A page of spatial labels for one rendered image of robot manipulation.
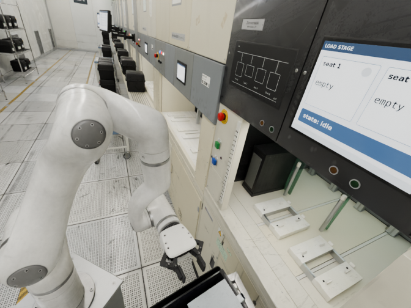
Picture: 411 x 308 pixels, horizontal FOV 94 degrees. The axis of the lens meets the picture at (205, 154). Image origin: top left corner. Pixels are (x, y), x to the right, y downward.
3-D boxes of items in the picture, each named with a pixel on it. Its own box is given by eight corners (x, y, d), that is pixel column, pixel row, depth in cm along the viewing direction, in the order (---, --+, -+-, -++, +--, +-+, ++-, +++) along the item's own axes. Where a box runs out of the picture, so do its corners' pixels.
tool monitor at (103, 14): (100, 37, 303) (96, 9, 285) (134, 41, 324) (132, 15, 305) (99, 39, 272) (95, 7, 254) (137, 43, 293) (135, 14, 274)
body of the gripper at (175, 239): (181, 229, 73) (196, 254, 66) (155, 240, 68) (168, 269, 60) (183, 216, 69) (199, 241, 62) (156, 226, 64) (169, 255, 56)
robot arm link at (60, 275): (24, 304, 54) (-16, 257, 42) (30, 249, 67) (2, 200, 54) (74, 282, 60) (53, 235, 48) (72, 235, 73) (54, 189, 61)
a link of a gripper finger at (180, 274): (175, 262, 60) (185, 283, 56) (166, 267, 58) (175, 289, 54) (175, 256, 58) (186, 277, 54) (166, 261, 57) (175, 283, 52)
